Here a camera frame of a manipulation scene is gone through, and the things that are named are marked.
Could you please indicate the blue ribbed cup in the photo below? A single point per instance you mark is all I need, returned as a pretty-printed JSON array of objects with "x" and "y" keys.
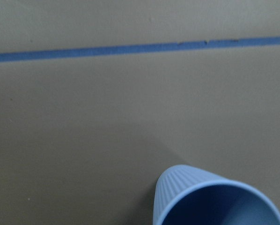
[{"x": 186, "y": 195}]

